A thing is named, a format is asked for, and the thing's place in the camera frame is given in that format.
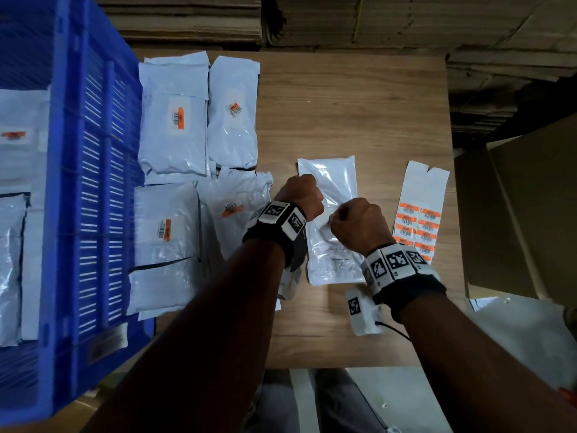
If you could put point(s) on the person's left hand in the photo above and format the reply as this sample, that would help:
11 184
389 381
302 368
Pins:
300 193

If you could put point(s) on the person's right hand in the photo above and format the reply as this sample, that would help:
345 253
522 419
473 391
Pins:
363 225

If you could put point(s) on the person's right fingers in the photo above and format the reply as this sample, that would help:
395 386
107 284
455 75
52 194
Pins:
339 218

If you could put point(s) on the person's left fingers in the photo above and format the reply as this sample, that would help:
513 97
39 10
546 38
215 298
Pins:
317 200

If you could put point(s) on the clear white plastic packet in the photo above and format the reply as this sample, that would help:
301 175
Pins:
336 266

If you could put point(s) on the person's right forearm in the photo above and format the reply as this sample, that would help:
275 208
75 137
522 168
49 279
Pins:
478 369

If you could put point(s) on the person's left forearm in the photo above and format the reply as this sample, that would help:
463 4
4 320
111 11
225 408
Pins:
212 338

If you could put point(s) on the black left wristband with markers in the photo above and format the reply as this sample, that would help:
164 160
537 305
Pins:
279 223

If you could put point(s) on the black wristband with markers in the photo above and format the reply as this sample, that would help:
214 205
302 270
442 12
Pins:
279 223
399 272

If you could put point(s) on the black right wristband with markers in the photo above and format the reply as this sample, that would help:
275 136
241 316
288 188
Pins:
399 272

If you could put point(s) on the crumpled white labelled packet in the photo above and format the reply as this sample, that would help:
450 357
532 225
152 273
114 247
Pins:
234 207

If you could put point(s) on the orange sticker label sheet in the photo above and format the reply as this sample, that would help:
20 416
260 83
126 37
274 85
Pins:
421 198

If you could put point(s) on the narrow white labelled packet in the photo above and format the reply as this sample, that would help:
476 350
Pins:
232 130

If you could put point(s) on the large white labelled packet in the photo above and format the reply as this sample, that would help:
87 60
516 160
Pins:
173 139

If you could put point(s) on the white packet with black edge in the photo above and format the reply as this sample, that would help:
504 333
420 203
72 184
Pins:
164 247

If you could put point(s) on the person's right leg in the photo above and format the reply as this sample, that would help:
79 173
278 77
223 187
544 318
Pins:
342 405

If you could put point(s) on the person's leg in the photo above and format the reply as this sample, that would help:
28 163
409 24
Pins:
275 405
342 405

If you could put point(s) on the brown cardboard box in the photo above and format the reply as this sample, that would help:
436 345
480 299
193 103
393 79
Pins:
527 211

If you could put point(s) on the person's left leg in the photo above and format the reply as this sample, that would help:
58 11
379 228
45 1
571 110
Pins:
275 405

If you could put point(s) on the stack of flat cardboard sheets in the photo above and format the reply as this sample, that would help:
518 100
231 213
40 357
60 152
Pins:
405 20
496 90
180 17

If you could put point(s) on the white paper sheet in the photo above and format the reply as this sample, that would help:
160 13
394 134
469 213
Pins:
527 333

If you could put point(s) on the blue plastic crate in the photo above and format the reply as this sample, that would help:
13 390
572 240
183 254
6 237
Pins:
76 220

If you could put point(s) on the plain white packet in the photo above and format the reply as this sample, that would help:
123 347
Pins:
32 284

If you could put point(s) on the white packet with orange label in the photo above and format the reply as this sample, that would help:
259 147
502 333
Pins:
22 139

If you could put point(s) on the shiny silver packet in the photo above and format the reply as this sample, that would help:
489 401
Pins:
11 270

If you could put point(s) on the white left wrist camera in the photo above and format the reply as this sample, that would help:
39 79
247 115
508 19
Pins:
288 284

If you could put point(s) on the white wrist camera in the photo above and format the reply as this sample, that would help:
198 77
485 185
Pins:
360 311
288 284

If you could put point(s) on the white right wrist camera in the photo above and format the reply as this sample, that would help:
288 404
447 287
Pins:
360 311

